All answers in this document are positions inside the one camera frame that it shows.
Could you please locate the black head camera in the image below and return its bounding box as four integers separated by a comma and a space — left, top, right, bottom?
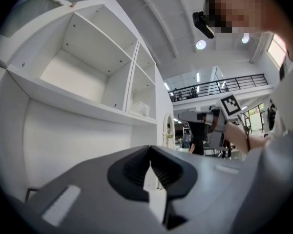
192, 10, 216, 39

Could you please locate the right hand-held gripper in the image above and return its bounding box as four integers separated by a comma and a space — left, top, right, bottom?
178, 94, 242, 147

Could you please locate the bright window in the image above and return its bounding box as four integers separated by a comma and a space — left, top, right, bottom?
267, 34, 288, 70

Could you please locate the white plastic bag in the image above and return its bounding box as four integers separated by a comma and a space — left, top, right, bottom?
134, 101, 150, 117

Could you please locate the person's head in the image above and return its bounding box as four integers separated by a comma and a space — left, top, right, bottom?
201, 0, 293, 59

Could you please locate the person's right forearm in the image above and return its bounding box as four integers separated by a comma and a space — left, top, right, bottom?
223, 122, 270, 156

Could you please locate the black balcony railing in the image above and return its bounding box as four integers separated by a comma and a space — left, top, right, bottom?
167, 73, 270, 102

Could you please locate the white desk with drawers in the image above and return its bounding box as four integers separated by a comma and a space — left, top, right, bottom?
0, 0, 174, 204

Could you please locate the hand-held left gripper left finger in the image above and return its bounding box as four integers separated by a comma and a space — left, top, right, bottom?
17, 145, 166, 234

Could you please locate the person's grey sweatshirt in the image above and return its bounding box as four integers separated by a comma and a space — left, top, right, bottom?
243, 55, 293, 234

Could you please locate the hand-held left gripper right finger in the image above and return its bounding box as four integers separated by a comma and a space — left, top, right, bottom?
150, 145, 247, 234

